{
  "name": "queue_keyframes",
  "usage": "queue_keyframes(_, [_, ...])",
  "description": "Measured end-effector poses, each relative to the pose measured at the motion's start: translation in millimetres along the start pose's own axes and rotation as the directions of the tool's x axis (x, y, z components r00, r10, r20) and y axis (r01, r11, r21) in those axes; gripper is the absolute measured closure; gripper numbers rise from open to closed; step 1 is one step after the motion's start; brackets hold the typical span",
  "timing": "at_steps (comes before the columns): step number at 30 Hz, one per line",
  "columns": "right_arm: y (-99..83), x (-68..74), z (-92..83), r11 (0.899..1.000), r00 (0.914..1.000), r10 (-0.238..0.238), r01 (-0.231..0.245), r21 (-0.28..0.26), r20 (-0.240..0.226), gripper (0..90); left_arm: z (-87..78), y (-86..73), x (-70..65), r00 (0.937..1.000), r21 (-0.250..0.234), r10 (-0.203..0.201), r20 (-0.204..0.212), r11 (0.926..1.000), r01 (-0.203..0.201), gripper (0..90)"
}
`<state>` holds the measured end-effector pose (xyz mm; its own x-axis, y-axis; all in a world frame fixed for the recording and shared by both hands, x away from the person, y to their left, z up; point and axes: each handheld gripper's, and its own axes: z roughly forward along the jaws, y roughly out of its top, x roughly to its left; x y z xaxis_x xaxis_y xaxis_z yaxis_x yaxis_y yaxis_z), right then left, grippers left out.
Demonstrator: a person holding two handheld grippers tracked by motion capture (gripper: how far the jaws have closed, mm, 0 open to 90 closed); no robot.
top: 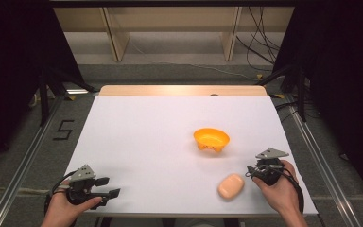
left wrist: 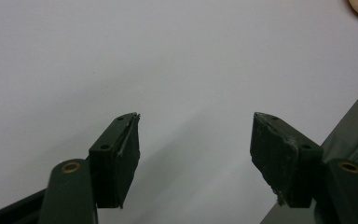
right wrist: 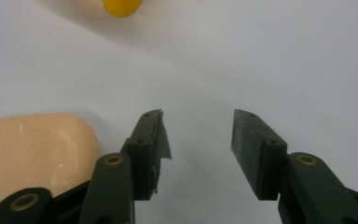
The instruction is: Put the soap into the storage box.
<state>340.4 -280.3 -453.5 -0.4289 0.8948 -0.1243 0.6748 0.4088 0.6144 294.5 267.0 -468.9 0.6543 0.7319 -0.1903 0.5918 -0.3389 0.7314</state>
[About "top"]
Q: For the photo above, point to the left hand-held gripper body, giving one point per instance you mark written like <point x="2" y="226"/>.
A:
<point x="81" y="188"/>

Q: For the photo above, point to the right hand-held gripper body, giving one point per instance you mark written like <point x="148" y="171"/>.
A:
<point x="270" y="168"/>

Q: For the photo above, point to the peach-coloured bread roll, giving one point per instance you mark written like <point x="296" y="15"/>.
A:
<point x="231" y="186"/>

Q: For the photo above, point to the orange plastic bowl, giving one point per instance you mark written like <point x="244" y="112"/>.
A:
<point x="211" y="139"/>

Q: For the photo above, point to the person's left hand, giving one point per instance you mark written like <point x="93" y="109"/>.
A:
<point x="63" y="209"/>

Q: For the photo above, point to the person's right hand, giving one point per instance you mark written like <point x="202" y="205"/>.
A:
<point x="280" y="195"/>

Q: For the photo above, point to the yellow tape piece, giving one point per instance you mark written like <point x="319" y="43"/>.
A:
<point x="259" y="76"/>
<point x="72" y="98"/>
<point x="279" y="96"/>

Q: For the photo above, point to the white table sheet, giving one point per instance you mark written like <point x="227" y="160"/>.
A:
<point x="170" y="142"/>

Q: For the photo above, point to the black metal stand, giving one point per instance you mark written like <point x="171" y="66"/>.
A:
<point x="302" y="94"/>
<point x="44" y="101"/>

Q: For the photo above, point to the wooden table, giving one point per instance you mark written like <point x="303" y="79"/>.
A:
<point x="182" y="90"/>

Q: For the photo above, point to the black curtain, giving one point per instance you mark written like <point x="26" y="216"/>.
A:
<point x="343" y="78"/>
<point x="9" y="78"/>

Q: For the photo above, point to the beige wooden shelf unit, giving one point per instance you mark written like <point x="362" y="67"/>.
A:
<point x="116" y="38"/>

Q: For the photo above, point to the aluminium floor rail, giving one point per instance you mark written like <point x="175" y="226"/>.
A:
<point x="19" y="176"/>
<point x="324" y="164"/>

